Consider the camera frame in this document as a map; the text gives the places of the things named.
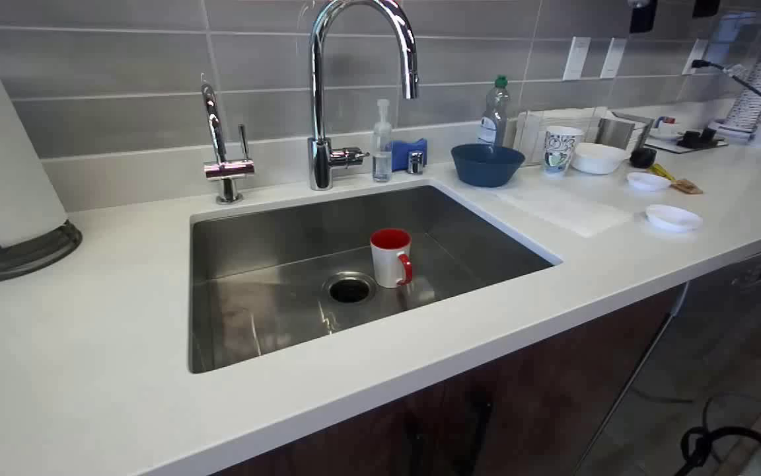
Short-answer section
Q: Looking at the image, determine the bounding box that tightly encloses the white round plastic lid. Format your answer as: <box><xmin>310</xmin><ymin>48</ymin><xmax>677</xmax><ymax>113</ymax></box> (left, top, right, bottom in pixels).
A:
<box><xmin>643</xmin><ymin>203</ymin><xmax>705</xmax><ymax>235</ymax></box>
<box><xmin>623</xmin><ymin>169</ymin><xmax>672</xmax><ymax>196</ymax></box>

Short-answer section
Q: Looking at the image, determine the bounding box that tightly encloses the black cable with knot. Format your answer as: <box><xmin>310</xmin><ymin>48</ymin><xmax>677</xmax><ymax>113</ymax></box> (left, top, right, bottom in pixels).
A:
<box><xmin>673</xmin><ymin>424</ymin><xmax>761</xmax><ymax>476</ymax></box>

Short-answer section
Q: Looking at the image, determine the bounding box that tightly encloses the white paper towel roll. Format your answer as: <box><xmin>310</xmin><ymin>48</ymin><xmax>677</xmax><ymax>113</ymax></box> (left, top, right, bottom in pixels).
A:
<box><xmin>0</xmin><ymin>11</ymin><xmax>71</xmax><ymax>258</ymax></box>

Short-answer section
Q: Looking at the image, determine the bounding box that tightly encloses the sink drain strainer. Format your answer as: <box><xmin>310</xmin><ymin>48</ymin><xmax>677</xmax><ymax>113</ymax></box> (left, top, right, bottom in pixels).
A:
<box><xmin>326</xmin><ymin>270</ymin><xmax>375</xmax><ymax>306</ymax></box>

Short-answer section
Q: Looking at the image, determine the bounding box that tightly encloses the metal napkin holder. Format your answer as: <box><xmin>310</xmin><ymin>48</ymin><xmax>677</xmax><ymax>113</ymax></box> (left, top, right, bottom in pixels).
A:
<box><xmin>594</xmin><ymin>113</ymin><xmax>667</xmax><ymax>157</ymax></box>

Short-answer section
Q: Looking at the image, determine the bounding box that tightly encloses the white bowl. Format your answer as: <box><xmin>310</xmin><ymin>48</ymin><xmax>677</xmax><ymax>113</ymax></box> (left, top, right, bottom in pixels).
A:
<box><xmin>570</xmin><ymin>141</ymin><xmax>630</xmax><ymax>178</ymax></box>

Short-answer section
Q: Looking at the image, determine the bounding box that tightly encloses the thin black cable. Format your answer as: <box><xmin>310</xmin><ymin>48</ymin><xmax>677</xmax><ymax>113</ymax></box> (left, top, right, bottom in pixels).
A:
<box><xmin>691</xmin><ymin>57</ymin><xmax>761</xmax><ymax>116</ymax></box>

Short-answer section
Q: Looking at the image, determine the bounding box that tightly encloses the blue sponge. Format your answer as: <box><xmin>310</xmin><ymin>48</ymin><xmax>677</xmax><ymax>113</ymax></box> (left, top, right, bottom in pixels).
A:
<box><xmin>388</xmin><ymin>138</ymin><xmax>432</xmax><ymax>178</ymax></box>

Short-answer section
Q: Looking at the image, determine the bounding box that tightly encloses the patterned paper cup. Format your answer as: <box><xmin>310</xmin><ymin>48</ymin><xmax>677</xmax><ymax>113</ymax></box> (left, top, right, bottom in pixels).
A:
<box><xmin>541</xmin><ymin>124</ymin><xmax>588</xmax><ymax>183</ymax></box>

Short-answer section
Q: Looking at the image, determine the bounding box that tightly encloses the tall chrome gooseneck faucet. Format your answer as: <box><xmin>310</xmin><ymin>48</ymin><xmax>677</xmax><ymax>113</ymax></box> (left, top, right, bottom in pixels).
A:
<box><xmin>306</xmin><ymin>0</ymin><xmax>422</xmax><ymax>192</ymax></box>

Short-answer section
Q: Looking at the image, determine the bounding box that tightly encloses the white wall switch plate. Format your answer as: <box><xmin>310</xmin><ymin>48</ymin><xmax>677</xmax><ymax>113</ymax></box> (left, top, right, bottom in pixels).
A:
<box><xmin>597</xmin><ymin>38</ymin><xmax>630</xmax><ymax>83</ymax></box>
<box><xmin>561</xmin><ymin>34</ymin><xmax>592</xmax><ymax>83</ymax></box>

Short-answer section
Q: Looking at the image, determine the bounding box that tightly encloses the dark wooden cabinet front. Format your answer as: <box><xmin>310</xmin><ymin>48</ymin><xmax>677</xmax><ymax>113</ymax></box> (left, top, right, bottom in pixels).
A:
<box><xmin>212</xmin><ymin>286</ymin><xmax>687</xmax><ymax>476</ymax></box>

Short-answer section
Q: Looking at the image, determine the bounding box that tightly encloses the clear soap pump dispenser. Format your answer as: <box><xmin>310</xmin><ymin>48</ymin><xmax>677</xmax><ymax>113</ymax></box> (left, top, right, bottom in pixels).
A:
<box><xmin>371</xmin><ymin>95</ymin><xmax>397</xmax><ymax>186</ymax></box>

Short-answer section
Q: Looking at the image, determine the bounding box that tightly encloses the clear bottle green cap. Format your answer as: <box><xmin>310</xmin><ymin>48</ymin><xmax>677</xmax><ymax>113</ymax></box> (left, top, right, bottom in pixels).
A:
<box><xmin>475</xmin><ymin>75</ymin><xmax>514</xmax><ymax>151</ymax></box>

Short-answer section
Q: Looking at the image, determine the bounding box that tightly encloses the white paper towel sheet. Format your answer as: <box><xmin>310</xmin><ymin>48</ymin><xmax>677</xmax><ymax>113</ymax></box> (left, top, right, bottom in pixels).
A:
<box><xmin>498</xmin><ymin>183</ymin><xmax>635</xmax><ymax>240</ymax></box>

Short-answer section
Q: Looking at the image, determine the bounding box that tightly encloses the small chrome filter tap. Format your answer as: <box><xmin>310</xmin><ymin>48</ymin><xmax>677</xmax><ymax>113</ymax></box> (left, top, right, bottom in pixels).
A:
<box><xmin>199</xmin><ymin>83</ymin><xmax>256</xmax><ymax>207</ymax></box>

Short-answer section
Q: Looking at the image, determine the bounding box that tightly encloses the black paper towel holder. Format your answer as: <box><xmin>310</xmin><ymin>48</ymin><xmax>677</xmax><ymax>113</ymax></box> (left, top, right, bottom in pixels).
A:
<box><xmin>0</xmin><ymin>183</ymin><xmax>84</xmax><ymax>289</ymax></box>

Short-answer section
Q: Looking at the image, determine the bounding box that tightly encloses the grey dishwasher front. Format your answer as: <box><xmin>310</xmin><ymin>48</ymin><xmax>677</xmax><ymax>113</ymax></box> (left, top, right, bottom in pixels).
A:
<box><xmin>574</xmin><ymin>240</ymin><xmax>761</xmax><ymax>476</ymax></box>

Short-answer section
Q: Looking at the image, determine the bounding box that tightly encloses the white mug red inside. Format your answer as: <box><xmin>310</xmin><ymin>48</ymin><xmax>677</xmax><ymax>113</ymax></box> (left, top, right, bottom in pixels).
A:
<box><xmin>367</xmin><ymin>228</ymin><xmax>418</xmax><ymax>292</ymax></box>

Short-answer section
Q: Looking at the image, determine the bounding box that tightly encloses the dark blue bowl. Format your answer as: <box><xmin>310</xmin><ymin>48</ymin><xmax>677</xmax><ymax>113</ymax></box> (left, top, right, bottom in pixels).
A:
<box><xmin>450</xmin><ymin>143</ymin><xmax>529</xmax><ymax>190</ymax></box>

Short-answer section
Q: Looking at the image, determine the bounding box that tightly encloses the yellow handled brush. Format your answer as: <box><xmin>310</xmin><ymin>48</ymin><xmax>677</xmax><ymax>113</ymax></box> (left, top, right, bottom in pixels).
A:
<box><xmin>651</xmin><ymin>162</ymin><xmax>705</xmax><ymax>199</ymax></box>

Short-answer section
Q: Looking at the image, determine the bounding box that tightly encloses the stainless steel sink basin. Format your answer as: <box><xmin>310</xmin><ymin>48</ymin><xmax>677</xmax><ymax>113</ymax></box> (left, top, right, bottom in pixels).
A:
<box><xmin>189</xmin><ymin>179</ymin><xmax>564</xmax><ymax>375</ymax></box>

